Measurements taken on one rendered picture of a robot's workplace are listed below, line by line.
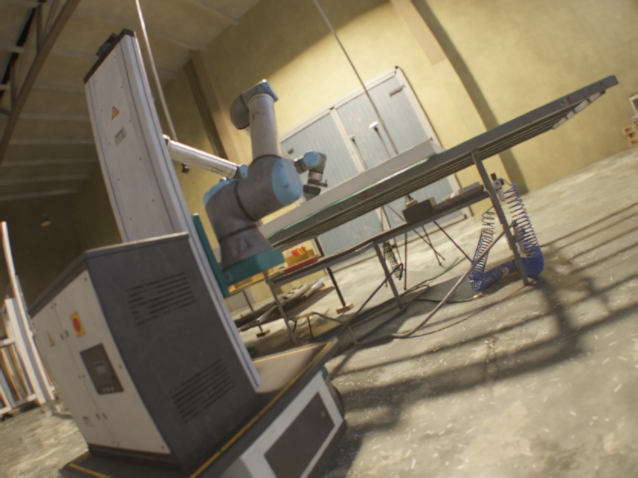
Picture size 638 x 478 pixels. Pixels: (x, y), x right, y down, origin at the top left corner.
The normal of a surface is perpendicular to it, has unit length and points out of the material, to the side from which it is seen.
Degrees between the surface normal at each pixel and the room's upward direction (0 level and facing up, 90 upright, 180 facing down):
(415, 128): 90
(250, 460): 90
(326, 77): 90
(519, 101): 90
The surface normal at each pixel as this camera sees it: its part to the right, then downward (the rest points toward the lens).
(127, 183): -0.40, 0.14
